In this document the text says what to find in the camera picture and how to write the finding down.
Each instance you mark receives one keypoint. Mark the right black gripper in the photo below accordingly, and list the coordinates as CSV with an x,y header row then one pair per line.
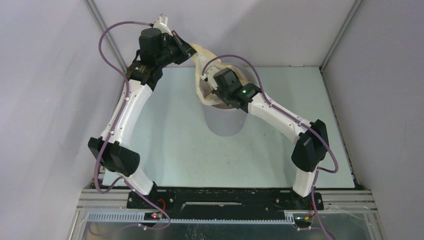
x,y
215,93

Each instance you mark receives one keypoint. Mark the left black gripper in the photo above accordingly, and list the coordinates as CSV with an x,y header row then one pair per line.
x,y
185,50

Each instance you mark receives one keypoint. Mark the translucent cream trash bag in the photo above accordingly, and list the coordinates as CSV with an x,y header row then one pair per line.
x,y
202,66

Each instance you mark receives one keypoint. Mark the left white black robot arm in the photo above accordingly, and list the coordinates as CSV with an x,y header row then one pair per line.
x,y
157,50

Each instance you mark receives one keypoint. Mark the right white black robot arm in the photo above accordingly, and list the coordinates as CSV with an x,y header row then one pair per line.
x,y
310,138

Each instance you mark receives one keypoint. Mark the grey plastic trash bin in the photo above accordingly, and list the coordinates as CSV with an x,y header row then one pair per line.
x,y
225,120

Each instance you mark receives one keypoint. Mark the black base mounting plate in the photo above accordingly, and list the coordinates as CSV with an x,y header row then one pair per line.
x,y
237,203

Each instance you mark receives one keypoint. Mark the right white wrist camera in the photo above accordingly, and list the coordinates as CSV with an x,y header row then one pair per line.
x,y
204,78

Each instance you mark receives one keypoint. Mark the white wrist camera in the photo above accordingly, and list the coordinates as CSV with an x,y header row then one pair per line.
x,y
204,78
161,23

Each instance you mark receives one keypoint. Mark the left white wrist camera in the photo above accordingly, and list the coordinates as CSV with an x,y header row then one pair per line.
x,y
161,23

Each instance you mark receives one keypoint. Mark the left aluminium floor rail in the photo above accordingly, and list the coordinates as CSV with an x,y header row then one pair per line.
x,y
114,121

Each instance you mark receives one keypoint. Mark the grey slotted cable duct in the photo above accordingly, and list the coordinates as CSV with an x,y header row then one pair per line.
x,y
145,217

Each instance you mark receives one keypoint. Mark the right aluminium frame post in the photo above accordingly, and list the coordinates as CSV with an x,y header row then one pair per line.
x,y
353,11

